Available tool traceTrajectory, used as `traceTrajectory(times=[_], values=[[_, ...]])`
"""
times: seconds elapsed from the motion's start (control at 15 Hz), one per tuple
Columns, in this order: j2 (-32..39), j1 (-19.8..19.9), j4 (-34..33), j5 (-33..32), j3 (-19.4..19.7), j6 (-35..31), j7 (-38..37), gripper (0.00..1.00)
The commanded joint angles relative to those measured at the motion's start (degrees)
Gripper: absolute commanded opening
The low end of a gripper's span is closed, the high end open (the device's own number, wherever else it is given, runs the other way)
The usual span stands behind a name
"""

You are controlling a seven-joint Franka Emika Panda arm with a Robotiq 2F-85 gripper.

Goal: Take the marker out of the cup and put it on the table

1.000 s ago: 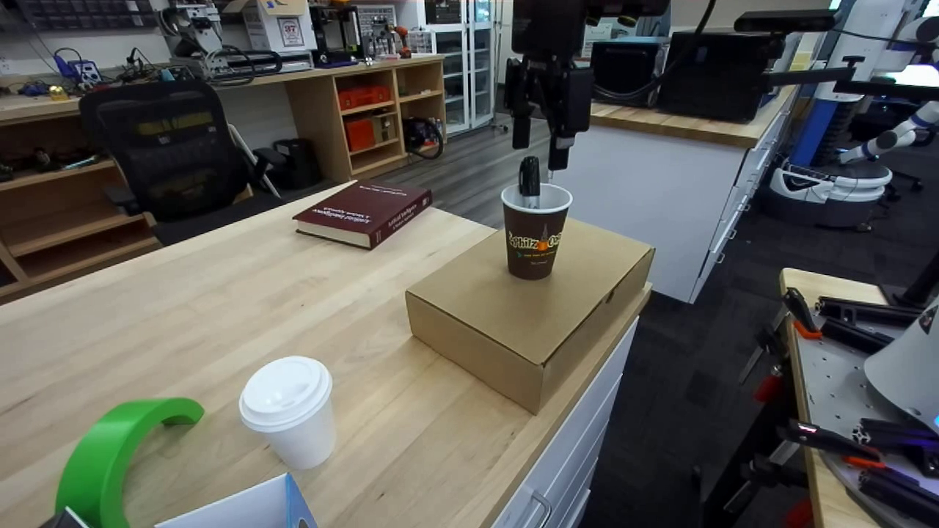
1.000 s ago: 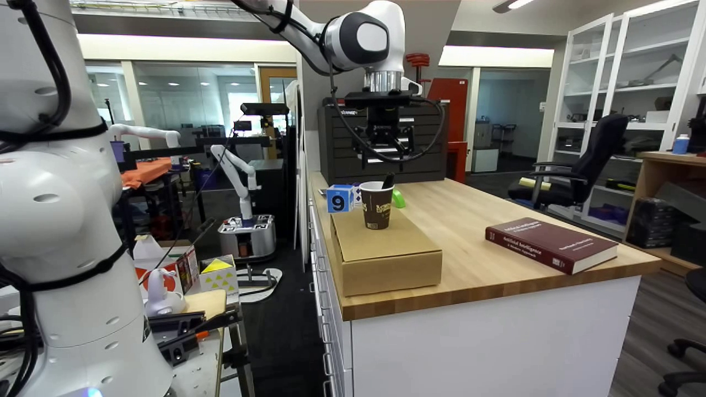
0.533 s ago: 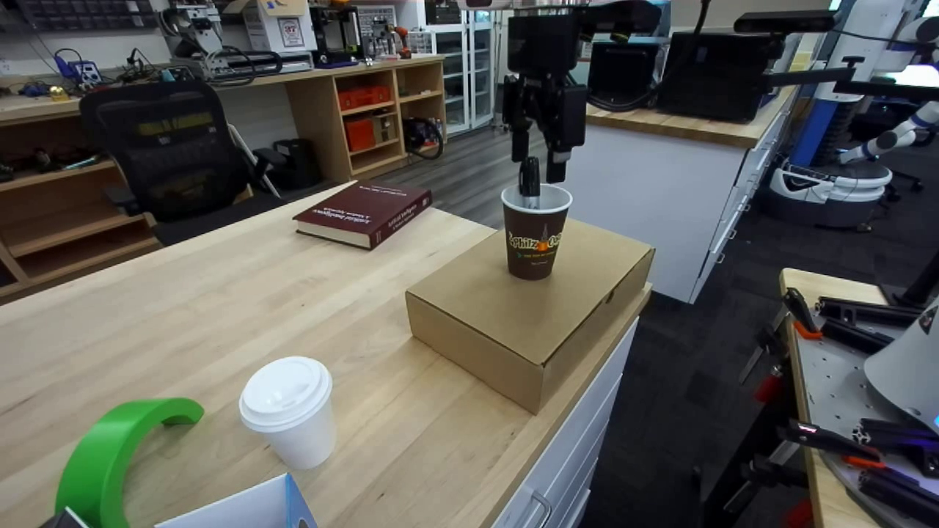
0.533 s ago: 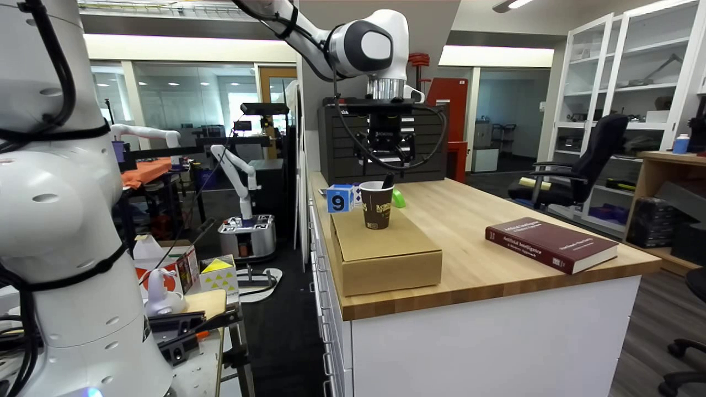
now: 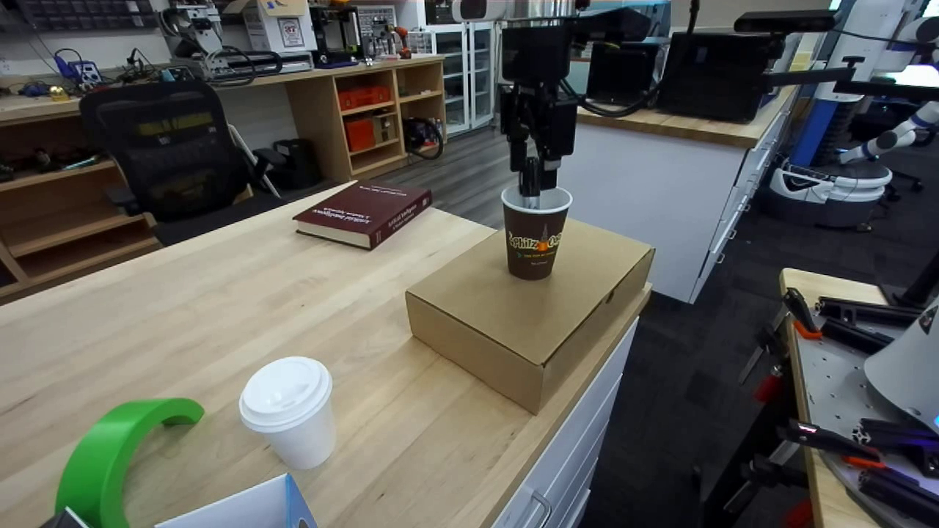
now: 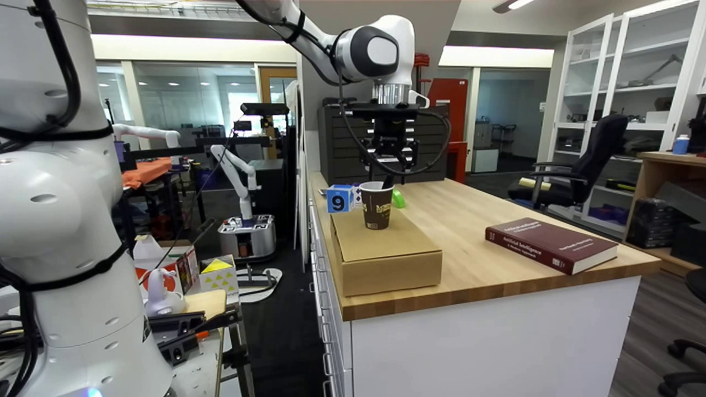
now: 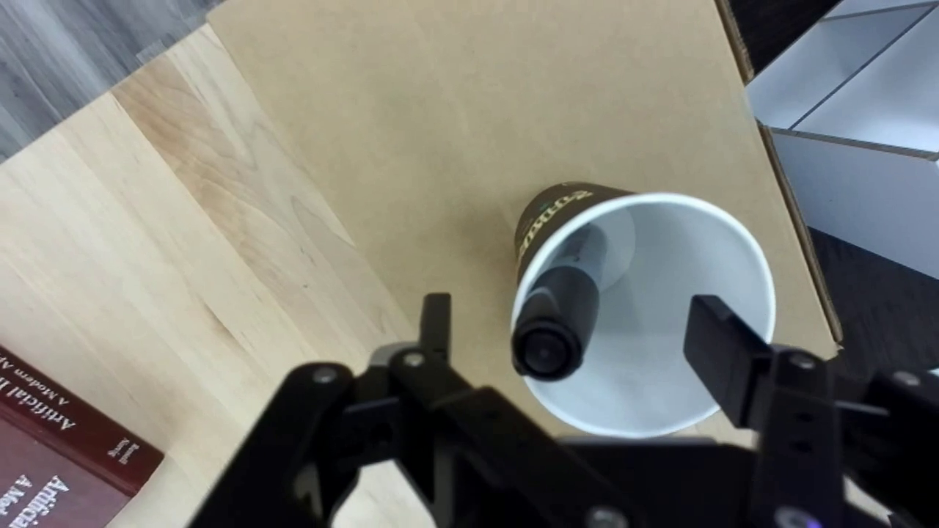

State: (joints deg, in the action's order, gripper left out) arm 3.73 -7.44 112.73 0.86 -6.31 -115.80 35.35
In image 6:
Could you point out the white patterned cube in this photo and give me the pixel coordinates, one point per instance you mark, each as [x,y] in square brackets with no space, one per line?
[357,194]

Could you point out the blue number cube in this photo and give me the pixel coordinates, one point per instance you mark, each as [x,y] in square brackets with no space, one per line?
[338,200]

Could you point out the white robot arm on base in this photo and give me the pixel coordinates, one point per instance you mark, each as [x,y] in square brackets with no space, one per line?
[242,182]

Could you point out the brown paper cup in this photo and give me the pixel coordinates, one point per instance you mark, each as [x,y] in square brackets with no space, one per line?
[377,208]

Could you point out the dark red book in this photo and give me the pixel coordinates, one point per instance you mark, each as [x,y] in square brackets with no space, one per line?
[546,242]

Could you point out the white glass-door shelf cabinet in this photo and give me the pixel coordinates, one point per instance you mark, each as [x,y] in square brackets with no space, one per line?
[634,71]

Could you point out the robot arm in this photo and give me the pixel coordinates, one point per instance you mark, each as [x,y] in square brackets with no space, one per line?
[66,220]

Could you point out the red cabinet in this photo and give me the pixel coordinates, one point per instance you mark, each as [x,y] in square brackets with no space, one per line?
[452,99]

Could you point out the green plastic object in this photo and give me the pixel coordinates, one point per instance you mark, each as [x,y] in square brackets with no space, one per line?
[398,199]

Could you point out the flat cardboard box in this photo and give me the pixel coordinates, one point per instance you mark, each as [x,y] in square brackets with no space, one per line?
[386,253]

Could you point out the white box with yellow triangle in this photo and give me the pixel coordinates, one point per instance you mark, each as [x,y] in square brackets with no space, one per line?
[219,278]

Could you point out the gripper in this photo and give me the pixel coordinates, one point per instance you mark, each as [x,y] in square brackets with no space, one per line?
[392,130]

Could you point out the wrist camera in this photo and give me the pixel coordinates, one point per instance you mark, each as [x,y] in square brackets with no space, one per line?
[386,110]

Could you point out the camera on mount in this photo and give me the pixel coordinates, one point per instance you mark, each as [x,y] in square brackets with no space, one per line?
[265,109]

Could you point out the orange cloth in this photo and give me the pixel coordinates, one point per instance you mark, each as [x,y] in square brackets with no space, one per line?
[146,171]

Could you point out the black drawer cabinet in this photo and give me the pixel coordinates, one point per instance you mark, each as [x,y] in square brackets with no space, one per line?
[342,149]

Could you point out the wooden shelf unit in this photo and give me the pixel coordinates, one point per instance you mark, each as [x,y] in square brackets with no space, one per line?
[656,176]

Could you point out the black clamp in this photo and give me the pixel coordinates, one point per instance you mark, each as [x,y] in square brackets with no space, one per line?
[187,336]

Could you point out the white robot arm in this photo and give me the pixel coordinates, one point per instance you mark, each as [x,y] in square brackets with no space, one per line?
[146,132]

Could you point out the black office chair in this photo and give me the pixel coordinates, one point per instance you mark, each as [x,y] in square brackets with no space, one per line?
[689,353]
[595,160]

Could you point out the blue bottle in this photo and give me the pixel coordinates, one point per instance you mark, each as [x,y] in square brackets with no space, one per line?
[681,145]

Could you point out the white toy figure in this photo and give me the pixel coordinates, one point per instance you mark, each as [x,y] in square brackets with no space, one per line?
[160,292]

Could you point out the orange and white carton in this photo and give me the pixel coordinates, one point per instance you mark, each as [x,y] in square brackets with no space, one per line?
[185,264]

